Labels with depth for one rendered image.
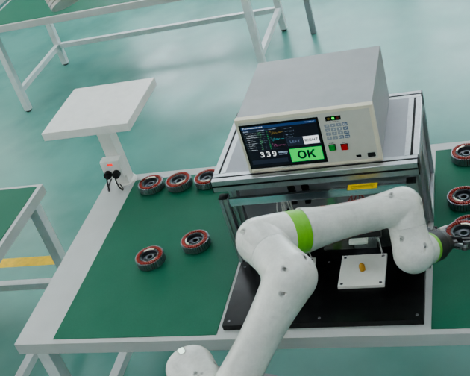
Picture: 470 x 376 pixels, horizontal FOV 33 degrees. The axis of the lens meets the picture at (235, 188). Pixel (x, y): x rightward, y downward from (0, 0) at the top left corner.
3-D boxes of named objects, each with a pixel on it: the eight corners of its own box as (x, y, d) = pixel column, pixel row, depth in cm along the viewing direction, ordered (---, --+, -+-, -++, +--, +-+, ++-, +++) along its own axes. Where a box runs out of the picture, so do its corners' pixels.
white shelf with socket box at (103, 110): (165, 218, 317) (127, 123, 292) (83, 224, 329) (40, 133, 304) (187, 168, 344) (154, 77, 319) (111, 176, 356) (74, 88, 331)
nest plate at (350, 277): (384, 287, 249) (383, 284, 248) (338, 289, 253) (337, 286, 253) (387, 255, 260) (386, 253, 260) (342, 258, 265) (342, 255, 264)
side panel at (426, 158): (433, 222, 271) (421, 145, 254) (424, 222, 272) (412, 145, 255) (435, 174, 293) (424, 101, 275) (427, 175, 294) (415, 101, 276)
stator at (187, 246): (207, 232, 301) (204, 224, 299) (214, 248, 292) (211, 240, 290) (180, 242, 300) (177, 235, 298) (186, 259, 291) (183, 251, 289)
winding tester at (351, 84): (383, 160, 244) (371, 104, 233) (249, 173, 258) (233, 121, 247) (390, 97, 274) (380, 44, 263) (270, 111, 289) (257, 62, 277)
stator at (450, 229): (474, 254, 233) (474, 245, 231) (439, 246, 240) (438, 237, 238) (489, 231, 240) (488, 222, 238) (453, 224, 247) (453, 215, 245)
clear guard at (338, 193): (406, 245, 226) (403, 230, 223) (324, 251, 234) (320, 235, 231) (409, 179, 251) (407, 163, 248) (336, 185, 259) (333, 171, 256)
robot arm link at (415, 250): (391, 280, 210) (428, 274, 204) (380, 234, 211) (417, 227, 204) (413, 270, 221) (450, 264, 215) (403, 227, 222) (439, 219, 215)
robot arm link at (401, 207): (298, 254, 205) (317, 251, 195) (288, 211, 206) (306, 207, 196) (412, 224, 219) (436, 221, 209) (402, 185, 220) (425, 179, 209)
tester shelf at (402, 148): (420, 174, 241) (418, 162, 239) (213, 192, 263) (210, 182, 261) (424, 101, 275) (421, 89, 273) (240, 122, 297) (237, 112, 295)
